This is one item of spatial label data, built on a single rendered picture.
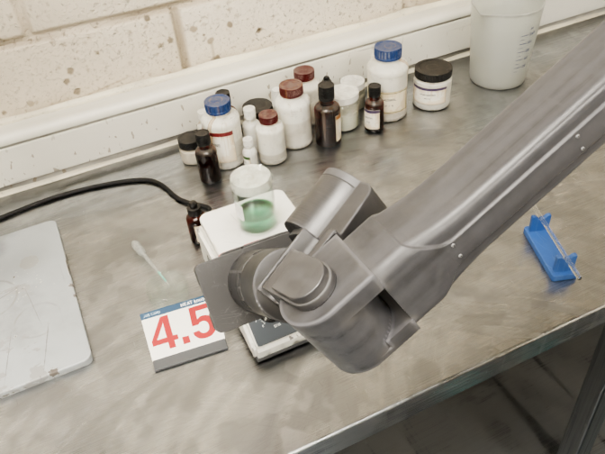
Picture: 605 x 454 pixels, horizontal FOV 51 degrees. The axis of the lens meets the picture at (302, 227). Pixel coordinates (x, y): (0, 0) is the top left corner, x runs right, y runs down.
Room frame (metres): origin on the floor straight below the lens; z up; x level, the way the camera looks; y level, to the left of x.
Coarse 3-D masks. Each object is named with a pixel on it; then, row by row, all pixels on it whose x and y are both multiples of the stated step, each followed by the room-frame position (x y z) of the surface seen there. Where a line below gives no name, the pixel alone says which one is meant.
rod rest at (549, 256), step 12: (528, 228) 0.64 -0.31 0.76; (540, 228) 0.63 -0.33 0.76; (528, 240) 0.62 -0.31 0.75; (540, 240) 0.61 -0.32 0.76; (552, 240) 0.61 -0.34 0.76; (540, 252) 0.59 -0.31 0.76; (552, 252) 0.59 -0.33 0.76; (552, 264) 0.57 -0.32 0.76; (564, 264) 0.55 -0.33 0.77; (552, 276) 0.55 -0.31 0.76; (564, 276) 0.55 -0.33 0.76
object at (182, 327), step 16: (144, 320) 0.51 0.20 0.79; (160, 320) 0.51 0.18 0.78; (176, 320) 0.51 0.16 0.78; (192, 320) 0.52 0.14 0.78; (208, 320) 0.52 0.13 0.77; (160, 336) 0.50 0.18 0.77; (176, 336) 0.50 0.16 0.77; (192, 336) 0.50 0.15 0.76; (208, 336) 0.50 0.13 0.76; (160, 352) 0.48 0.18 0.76
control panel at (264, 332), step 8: (256, 328) 0.48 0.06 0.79; (264, 328) 0.48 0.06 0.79; (272, 328) 0.48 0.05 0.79; (280, 328) 0.48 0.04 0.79; (288, 328) 0.48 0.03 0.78; (256, 336) 0.47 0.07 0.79; (264, 336) 0.47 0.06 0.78; (272, 336) 0.47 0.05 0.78; (280, 336) 0.47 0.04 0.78; (264, 344) 0.46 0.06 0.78
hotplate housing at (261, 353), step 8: (200, 232) 0.63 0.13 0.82; (200, 240) 0.63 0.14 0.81; (208, 240) 0.61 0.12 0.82; (208, 248) 0.60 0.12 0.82; (208, 256) 0.60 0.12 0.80; (216, 256) 0.58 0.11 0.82; (240, 328) 0.50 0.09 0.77; (248, 328) 0.48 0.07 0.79; (248, 336) 0.47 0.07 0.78; (288, 336) 0.48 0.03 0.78; (296, 336) 0.48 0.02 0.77; (248, 344) 0.47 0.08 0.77; (256, 344) 0.46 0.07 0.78; (272, 344) 0.47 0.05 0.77; (280, 344) 0.47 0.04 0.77; (288, 344) 0.47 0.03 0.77; (296, 344) 0.48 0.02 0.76; (256, 352) 0.46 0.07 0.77; (264, 352) 0.46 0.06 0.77; (272, 352) 0.46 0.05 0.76; (280, 352) 0.47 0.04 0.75
